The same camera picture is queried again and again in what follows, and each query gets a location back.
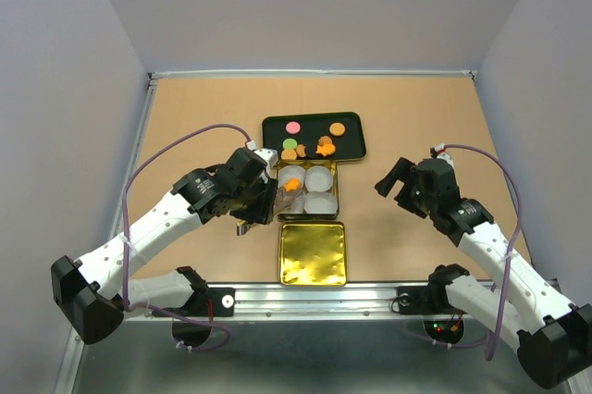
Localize metal tongs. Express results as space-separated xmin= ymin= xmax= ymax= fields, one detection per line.
xmin=230 ymin=188 xmax=304 ymax=237

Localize orange fish cookie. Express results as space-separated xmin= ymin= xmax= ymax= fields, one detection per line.
xmin=315 ymin=143 xmax=336 ymax=157
xmin=283 ymin=178 xmax=301 ymax=192

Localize pink sandwich cookie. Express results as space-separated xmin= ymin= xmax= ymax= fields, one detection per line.
xmin=286 ymin=121 xmax=301 ymax=134

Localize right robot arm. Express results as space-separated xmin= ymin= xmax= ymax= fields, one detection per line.
xmin=375 ymin=154 xmax=591 ymax=389

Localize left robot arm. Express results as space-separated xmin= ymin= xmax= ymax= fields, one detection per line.
xmin=50 ymin=147 xmax=278 ymax=345

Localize white paper cup back left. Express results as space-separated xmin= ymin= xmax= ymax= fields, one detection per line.
xmin=277 ymin=165 xmax=306 ymax=190

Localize round dotted tan biscuit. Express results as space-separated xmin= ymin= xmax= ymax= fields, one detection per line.
xmin=281 ymin=149 xmax=298 ymax=161

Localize gold cookie tin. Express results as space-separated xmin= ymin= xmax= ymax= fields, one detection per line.
xmin=276 ymin=160 xmax=339 ymax=221

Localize green sandwich cookie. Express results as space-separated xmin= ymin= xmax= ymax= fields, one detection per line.
xmin=282 ymin=138 xmax=298 ymax=150

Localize white paper cup front right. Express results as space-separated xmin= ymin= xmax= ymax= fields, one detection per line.
xmin=303 ymin=191 xmax=339 ymax=215

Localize white paper cup back right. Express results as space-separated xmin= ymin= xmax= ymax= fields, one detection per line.
xmin=304 ymin=166 xmax=334 ymax=192

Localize black serving tray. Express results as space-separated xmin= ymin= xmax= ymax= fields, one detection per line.
xmin=262 ymin=112 xmax=366 ymax=162

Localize swirl tan cookie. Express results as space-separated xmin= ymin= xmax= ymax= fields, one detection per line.
xmin=318 ymin=136 xmax=333 ymax=146

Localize gold tin lid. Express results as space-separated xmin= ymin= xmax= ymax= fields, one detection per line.
xmin=278 ymin=221 xmax=347 ymax=287

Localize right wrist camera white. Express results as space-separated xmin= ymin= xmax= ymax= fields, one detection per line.
xmin=430 ymin=144 xmax=454 ymax=167

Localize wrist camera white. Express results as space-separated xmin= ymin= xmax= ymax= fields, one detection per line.
xmin=254 ymin=148 xmax=278 ymax=171
xmin=430 ymin=144 xmax=454 ymax=167

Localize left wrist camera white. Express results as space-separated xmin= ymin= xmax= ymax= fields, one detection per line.
xmin=254 ymin=148 xmax=278 ymax=171

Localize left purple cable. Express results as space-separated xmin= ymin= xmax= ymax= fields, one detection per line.
xmin=120 ymin=123 xmax=258 ymax=353

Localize purple cable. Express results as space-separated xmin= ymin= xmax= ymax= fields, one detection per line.
xmin=120 ymin=123 xmax=258 ymax=353
xmin=432 ymin=142 xmax=522 ymax=363

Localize aluminium rail frame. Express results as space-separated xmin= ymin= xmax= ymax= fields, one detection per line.
xmin=54 ymin=70 xmax=584 ymax=394

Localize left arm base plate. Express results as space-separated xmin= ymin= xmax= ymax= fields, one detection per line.
xmin=166 ymin=287 xmax=236 ymax=318

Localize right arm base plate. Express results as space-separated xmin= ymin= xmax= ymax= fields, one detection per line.
xmin=389 ymin=283 xmax=477 ymax=315

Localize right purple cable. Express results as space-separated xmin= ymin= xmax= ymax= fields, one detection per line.
xmin=432 ymin=142 xmax=522 ymax=363

